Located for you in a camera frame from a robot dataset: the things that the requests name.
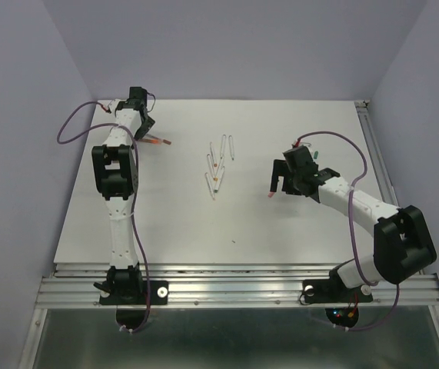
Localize tan orange highlighter pen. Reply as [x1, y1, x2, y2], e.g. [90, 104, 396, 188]
[139, 138, 162, 145]

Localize blue marker pen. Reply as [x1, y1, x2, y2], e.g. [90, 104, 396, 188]
[220, 135, 228, 158]

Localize yellow marker pen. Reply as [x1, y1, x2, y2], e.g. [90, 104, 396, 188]
[211, 165, 220, 182]

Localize long white green-tip pen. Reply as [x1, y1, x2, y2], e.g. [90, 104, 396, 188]
[214, 166, 225, 193]

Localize red marker pen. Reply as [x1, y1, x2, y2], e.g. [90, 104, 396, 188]
[206, 154, 215, 176]

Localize pink marker pen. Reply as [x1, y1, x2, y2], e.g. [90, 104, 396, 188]
[205, 172, 215, 201]

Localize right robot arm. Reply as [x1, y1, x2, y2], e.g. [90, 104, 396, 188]
[269, 146, 437, 300]

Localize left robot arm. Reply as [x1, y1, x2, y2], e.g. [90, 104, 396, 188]
[91, 87, 155, 303]

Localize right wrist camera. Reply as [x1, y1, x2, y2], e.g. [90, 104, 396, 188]
[291, 141, 312, 149]

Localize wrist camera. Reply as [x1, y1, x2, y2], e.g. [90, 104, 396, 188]
[104, 99, 121, 115]
[291, 141, 312, 149]

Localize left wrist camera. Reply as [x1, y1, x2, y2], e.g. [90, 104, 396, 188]
[104, 99, 121, 115]

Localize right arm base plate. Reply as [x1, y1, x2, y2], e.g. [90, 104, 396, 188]
[298, 279, 374, 305]

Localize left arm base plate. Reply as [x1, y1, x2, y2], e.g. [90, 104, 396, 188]
[93, 280, 169, 306]

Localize aluminium front rail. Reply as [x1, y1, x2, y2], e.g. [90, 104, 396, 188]
[36, 263, 439, 308]

